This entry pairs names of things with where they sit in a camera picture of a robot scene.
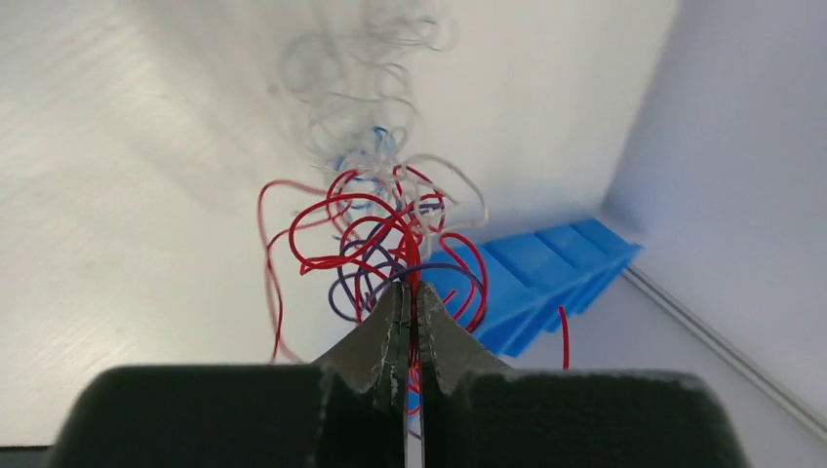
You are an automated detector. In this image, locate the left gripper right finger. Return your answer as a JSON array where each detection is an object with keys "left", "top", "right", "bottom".
[{"left": 415, "top": 282, "right": 511, "bottom": 398}]

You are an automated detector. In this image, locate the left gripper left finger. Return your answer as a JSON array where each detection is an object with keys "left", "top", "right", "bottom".
[{"left": 313, "top": 283, "right": 412, "bottom": 413}]

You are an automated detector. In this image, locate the blue compartment bin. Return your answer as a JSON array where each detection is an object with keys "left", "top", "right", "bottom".
[{"left": 455, "top": 218, "right": 641, "bottom": 358}]

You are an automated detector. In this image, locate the red blue wire bundle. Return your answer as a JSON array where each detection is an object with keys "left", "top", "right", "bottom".
[{"left": 256, "top": 13, "right": 573, "bottom": 376}]

